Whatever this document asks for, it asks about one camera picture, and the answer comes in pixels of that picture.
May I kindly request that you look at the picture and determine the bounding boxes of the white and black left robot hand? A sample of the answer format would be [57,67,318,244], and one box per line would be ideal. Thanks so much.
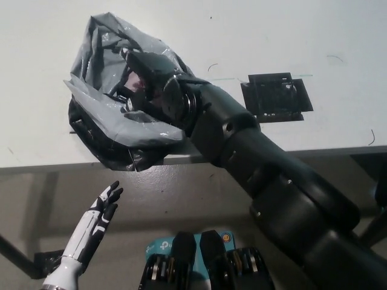
[62,180,125,267]

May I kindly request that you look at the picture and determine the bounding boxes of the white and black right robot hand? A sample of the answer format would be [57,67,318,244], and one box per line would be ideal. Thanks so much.
[116,49,183,113]

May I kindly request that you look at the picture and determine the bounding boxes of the grey and black plastic bag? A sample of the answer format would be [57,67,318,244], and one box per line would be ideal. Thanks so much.
[63,11,199,173]

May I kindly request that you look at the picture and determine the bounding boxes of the pink item inside bag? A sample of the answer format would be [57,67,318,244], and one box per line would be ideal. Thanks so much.
[126,71,148,92]

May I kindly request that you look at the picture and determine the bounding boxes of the black table leg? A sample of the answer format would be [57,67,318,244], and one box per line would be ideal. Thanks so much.
[0,233,34,280]

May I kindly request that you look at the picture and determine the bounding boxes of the teal router box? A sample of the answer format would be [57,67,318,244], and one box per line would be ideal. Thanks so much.
[146,231,235,290]

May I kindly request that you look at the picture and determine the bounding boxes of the black ribbed robot torso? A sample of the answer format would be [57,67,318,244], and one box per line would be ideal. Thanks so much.
[137,231,278,290]

